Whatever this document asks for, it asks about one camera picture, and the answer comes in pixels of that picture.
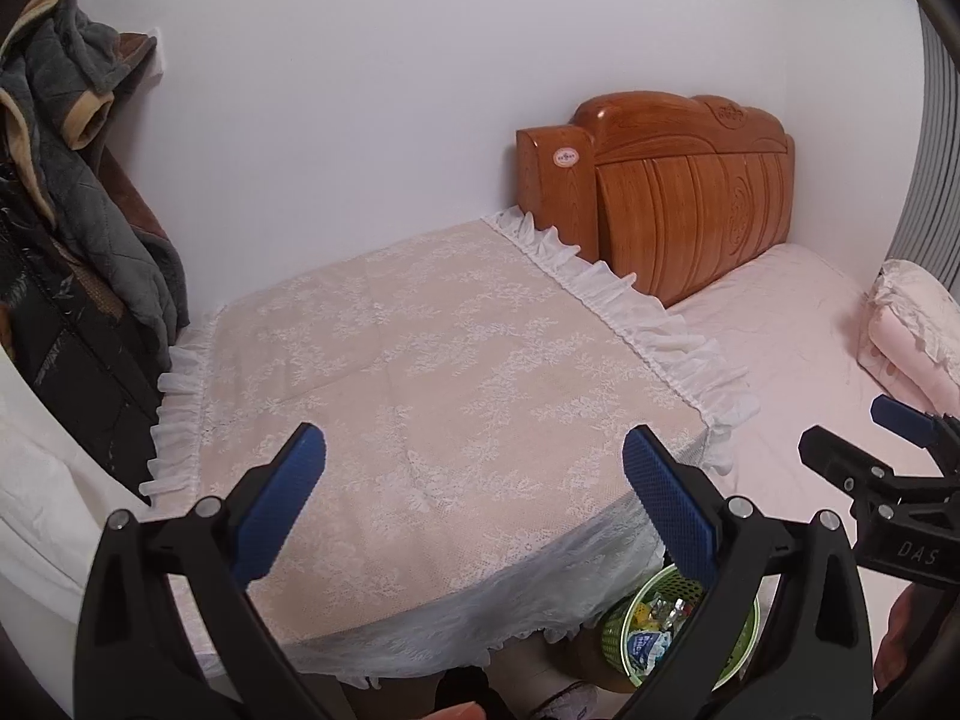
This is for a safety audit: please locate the white cloth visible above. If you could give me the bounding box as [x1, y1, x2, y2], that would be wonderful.
[0, 349, 226, 661]

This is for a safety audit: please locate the lace tablecloth with frill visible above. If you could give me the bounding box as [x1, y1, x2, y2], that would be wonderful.
[142, 210, 762, 691]

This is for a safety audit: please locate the wooden headboard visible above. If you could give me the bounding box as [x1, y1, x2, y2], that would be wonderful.
[516, 94, 796, 308]

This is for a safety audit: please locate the person's right hand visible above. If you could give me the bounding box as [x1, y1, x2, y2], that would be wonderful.
[876, 585, 938, 691]

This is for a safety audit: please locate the green plastic basket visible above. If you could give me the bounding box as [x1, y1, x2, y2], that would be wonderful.
[598, 564, 762, 691]

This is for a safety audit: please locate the grey quilted jacket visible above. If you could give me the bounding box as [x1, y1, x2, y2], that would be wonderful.
[0, 0, 188, 350]

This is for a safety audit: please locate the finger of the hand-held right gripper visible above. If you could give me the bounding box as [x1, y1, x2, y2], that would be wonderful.
[870, 394, 960, 477]
[797, 426, 960, 587]

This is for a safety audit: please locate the pink folded quilt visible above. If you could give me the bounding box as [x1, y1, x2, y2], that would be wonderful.
[857, 259, 960, 413]

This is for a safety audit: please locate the black patterned cloth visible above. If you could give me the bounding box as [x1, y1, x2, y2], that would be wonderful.
[0, 165, 177, 503]

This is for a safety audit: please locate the grey pleated curtain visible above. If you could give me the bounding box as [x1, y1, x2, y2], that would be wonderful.
[885, 7, 960, 278]

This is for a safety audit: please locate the pink bed sheet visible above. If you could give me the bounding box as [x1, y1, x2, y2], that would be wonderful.
[664, 242, 953, 616]

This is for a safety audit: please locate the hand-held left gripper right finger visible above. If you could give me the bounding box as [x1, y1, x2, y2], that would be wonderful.
[611, 424, 878, 720]

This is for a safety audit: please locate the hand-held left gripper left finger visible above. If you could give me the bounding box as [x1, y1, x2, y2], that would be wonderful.
[73, 422, 353, 720]

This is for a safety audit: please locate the patterned slipper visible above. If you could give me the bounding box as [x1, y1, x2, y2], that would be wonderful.
[525, 679, 601, 720]

